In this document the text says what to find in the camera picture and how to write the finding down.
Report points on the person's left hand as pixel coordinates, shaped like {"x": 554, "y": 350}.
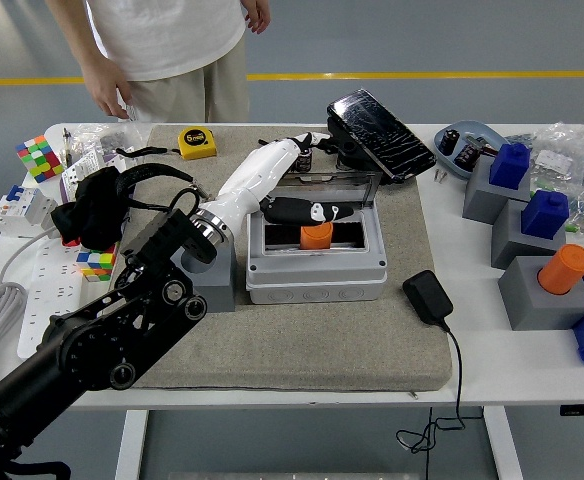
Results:
{"x": 258, "y": 15}

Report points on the person's right hand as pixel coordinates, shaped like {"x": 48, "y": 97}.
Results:
{"x": 107, "y": 90}

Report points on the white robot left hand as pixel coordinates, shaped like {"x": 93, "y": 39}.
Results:
{"x": 257, "y": 172}

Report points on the small clear plastic packet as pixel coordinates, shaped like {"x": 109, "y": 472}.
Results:
{"x": 132, "y": 113}

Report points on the grey box with clear lid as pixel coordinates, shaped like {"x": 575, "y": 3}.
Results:
{"x": 317, "y": 280}

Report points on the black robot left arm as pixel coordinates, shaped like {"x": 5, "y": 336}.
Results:
{"x": 97, "y": 335}

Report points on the person's right forearm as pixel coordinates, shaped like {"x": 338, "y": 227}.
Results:
{"x": 79, "y": 45}

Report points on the black capacitor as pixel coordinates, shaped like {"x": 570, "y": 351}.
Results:
{"x": 450, "y": 141}
{"x": 303, "y": 163}
{"x": 467, "y": 156}

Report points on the slim pen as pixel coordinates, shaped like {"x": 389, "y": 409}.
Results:
{"x": 66, "y": 147}

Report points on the person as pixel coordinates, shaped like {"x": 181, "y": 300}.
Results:
{"x": 172, "y": 40}

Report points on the black bracketed housing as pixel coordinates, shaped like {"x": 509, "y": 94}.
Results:
{"x": 342, "y": 150}

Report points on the large colourful puzzle cube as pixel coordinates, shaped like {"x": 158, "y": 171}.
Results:
{"x": 39, "y": 160}

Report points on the black cloth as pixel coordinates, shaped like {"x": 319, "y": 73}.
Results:
{"x": 92, "y": 215}

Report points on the grey block with round hole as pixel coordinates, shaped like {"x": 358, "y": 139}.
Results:
{"x": 220, "y": 295}

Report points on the black cracked screen device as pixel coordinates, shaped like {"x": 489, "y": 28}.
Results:
{"x": 382, "y": 135}

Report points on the white circuit breaker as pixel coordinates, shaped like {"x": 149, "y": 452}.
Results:
{"x": 22, "y": 212}

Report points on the small colourful puzzle cube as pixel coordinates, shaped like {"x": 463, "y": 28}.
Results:
{"x": 96, "y": 261}

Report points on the grey-brown mat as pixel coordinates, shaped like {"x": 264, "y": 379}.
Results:
{"x": 297, "y": 350}

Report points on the blue-grey dish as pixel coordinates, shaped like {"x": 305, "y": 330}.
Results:
{"x": 447, "y": 160}

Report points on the white power strip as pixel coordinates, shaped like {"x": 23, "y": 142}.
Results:
{"x": 52, "y": 290}

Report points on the black power adapter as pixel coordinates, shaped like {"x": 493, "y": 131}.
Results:
{"x": 428, "y": 297}

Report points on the grey block holder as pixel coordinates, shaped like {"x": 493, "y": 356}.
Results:
{"x": 482, "y": 200}
{"x": 514, "y": 247}
{"x": 537, "y": 310}

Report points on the small dark electronic part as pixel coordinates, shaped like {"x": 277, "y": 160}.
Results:
{"x": 484, "y": 147}

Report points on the blue block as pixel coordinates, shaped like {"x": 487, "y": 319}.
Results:
{"x": 509, "y": 165}
{"x": 546, "y": 212}

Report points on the white table leg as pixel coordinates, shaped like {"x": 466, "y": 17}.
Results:
{"x": 129, "y": 445}
{"x": 504, "y": 445}

